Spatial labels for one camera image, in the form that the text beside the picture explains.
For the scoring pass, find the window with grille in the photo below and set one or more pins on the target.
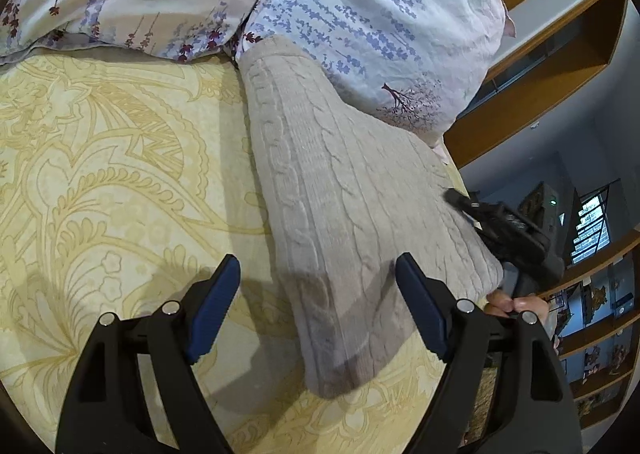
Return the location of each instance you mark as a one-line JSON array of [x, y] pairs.
[[592, 229]]

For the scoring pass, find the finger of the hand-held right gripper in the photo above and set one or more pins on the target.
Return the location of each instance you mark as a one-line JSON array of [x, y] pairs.
[[462, 200]]

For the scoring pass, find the yellow patterned bed sheet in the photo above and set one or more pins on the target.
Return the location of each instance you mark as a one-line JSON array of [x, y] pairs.
[[125, 159]]

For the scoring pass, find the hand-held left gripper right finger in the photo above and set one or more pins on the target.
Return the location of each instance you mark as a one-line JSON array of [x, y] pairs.
[[422, 304]]

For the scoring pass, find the wooden shelf unit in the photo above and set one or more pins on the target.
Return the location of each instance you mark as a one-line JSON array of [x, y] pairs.
[[600, 329]]

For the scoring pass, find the wooden headboard shelf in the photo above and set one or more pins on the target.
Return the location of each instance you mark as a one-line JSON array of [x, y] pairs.
[[550, 42]]

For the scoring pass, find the dark box with green light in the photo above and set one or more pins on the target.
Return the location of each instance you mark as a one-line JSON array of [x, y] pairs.
[[547, 206]]

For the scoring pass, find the blue and pink floral pillow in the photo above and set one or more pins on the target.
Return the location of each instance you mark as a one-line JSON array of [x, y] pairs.
[[375, 24]]

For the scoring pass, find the wooden headboard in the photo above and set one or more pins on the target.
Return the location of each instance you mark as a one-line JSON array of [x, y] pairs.
[[530, 124]]

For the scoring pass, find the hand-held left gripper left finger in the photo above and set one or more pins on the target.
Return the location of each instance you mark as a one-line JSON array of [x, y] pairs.
[[215, 309]]

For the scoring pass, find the person's right hand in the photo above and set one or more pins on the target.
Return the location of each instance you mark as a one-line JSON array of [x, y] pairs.
[[520, 306]]

